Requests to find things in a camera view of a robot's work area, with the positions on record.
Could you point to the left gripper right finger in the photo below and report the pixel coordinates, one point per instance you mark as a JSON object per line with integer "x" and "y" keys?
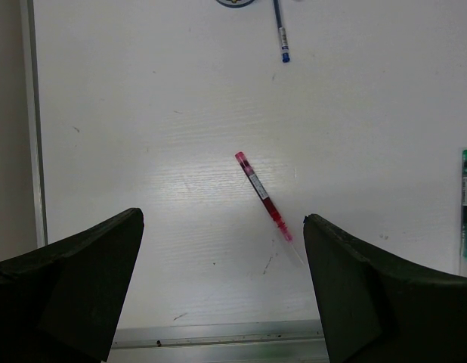
{"x": 378, "y": 307}

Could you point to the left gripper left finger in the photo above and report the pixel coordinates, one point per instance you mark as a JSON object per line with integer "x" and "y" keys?
{"x": 62, "y": 302}

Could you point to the red pen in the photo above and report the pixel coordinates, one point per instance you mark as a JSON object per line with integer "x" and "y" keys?
{"x": 266, "y": 201}

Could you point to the blue white jar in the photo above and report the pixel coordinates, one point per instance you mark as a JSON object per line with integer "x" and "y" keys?
{"x": 235, "y": 3}

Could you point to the aluminium frame rail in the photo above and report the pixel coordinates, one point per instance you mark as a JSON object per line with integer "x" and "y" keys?
{"x": 274, "y": 341}

